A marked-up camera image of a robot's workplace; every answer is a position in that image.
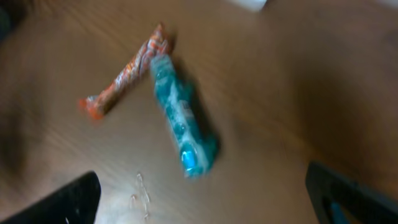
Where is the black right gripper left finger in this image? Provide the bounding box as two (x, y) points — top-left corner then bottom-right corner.
(1, 171), (101, 224)

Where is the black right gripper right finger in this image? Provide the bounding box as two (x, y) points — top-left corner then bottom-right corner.
(305, 161), (397, 223)

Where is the blue Listerine mouthwash bottle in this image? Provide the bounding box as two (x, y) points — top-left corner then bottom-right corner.
(150, 55), (218, 177)

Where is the orange red snack stick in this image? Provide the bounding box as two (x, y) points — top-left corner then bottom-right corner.
(79, 24), (171, 119)

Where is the white barcode scanner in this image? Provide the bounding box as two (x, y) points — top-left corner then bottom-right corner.
(229, 0), (267, 12)

